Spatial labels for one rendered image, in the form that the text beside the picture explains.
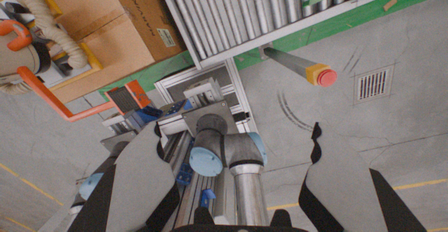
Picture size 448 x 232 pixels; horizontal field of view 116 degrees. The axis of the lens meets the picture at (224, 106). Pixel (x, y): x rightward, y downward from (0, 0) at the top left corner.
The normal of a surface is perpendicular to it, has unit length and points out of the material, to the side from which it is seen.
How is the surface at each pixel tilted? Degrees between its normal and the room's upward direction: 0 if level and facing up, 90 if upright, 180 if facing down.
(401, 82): 0
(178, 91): 0
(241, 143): 68
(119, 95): 0
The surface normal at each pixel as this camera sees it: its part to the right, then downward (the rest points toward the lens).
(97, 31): -0.04, 0.46
